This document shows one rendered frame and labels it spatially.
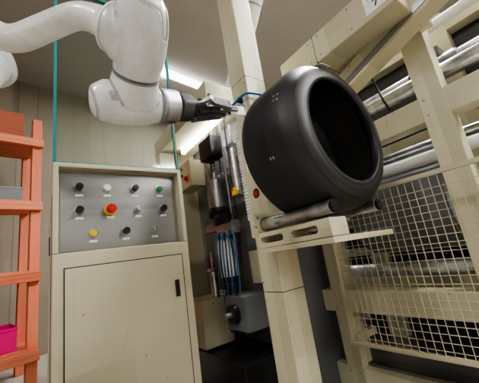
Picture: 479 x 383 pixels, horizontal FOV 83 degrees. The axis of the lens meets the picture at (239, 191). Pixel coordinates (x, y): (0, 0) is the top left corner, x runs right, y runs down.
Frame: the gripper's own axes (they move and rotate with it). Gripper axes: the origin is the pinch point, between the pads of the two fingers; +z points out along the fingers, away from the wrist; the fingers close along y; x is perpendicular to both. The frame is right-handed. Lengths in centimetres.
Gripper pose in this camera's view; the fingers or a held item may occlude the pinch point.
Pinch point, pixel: (235, 111)
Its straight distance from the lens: 90.2
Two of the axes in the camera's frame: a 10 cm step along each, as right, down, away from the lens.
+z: 7.8, -1.3, 6.1
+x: 2.7, 9.5, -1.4
